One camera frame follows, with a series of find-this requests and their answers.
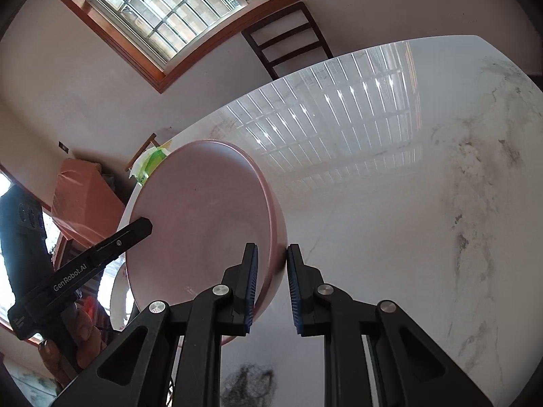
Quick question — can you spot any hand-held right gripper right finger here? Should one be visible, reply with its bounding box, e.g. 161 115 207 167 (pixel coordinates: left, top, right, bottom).
287 244 495 407

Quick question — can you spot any light wooden chair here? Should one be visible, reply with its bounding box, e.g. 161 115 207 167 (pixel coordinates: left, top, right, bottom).
126 133 161 172

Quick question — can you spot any dark wooden chair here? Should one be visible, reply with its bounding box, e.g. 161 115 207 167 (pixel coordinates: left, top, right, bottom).
242 2 334 79

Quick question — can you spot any green tissue pack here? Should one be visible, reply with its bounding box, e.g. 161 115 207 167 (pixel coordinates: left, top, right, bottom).
131 146 171 184

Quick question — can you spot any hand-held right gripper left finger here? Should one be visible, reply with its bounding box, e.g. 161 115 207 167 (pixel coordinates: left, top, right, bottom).
51 243 259 407

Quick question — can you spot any orange cloth cover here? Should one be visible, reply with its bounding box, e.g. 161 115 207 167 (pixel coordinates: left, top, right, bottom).
51 159 128 247

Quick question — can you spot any pink bowl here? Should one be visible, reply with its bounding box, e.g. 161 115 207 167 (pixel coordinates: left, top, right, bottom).
126 139 288 346

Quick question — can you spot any large barred window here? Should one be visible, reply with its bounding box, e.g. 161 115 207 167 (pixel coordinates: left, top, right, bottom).
51 0 395 94

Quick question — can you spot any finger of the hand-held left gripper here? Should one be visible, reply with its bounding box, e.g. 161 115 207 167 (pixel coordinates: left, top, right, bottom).
8 217 153 340

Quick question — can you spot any person's left hand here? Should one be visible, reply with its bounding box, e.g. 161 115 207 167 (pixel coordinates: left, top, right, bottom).
38 297 112 386

